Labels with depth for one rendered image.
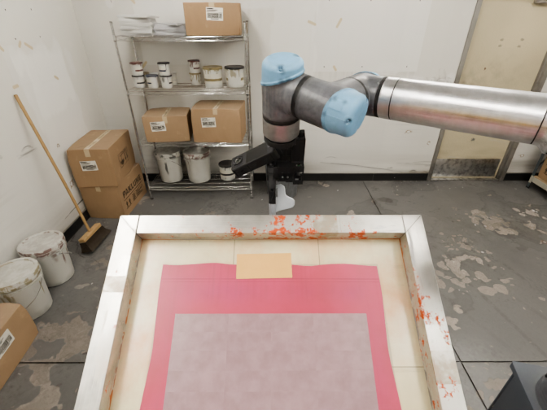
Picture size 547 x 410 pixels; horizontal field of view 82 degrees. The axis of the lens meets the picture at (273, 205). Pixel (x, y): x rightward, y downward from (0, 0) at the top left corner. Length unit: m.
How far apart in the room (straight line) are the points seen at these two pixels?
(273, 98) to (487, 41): 3.97
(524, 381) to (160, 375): 0.77
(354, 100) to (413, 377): 0.46
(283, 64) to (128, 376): 0.57
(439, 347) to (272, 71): 0.52
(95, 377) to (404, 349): 0.50
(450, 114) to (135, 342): 0.65
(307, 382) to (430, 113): 0.49
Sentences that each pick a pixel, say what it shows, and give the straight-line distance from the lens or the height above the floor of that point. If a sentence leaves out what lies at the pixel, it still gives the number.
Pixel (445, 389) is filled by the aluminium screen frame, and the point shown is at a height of 1.40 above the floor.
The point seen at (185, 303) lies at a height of 1.44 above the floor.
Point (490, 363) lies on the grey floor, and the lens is 2.62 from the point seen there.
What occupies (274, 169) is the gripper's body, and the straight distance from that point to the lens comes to 0.69.
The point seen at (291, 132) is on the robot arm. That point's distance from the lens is 0.63.
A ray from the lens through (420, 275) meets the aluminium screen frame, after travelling 0.62.
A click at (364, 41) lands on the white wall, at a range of 3.87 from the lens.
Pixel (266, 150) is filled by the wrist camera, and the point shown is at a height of 1.64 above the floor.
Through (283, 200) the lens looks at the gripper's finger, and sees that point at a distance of 0.72.
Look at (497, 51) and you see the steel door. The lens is 4.54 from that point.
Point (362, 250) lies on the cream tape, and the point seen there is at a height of 1.50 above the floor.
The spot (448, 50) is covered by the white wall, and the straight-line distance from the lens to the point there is 4.20.
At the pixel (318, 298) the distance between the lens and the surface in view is 0.60.
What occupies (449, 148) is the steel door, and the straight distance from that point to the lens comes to 4.65.
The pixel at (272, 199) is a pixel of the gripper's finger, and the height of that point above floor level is 1.53.
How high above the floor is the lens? 1.89
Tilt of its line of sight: 31 degrees down
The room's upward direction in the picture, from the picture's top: straight up
